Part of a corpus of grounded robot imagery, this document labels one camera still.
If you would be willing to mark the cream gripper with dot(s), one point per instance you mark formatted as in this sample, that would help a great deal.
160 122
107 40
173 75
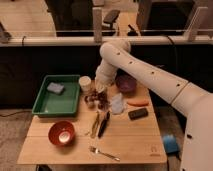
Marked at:
100 87

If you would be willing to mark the dark red grape bunch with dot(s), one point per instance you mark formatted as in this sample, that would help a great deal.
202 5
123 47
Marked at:
101 98

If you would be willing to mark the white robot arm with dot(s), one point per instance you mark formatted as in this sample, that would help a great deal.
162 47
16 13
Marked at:
195 103

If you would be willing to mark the purple bowl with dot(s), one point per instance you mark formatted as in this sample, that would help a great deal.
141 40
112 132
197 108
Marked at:
126 83

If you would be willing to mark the red bowl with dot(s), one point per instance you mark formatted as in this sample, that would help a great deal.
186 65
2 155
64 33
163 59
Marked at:
61 133

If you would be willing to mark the white cup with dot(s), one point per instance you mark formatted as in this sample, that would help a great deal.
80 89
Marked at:
85 84

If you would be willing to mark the small metal cup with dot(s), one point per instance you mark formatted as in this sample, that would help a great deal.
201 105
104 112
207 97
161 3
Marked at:
89 102

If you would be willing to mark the orange carrot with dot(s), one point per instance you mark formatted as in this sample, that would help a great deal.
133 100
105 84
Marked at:
138 102

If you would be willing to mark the blue sponge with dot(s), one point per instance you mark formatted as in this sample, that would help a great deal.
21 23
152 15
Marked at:
55 88

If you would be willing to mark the black rectangular block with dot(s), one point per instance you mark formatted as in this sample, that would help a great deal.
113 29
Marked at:
139 113

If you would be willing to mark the wooden table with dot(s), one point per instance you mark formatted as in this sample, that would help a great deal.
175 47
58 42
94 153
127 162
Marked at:
124 141

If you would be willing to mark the green plastic tray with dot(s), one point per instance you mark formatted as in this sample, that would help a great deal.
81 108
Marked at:
65 104

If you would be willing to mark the silver fork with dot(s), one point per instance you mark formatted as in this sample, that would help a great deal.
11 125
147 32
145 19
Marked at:
97 151

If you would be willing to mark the office chair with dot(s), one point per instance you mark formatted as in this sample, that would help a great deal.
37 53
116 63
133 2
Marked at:
110 19

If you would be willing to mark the blue tape roll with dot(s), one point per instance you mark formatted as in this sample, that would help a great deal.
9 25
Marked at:
170 144

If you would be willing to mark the black handled utensil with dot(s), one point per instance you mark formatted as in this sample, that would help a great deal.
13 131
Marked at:
104 122

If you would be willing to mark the olive handled utensil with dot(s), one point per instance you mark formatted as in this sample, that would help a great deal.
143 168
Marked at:
95 125

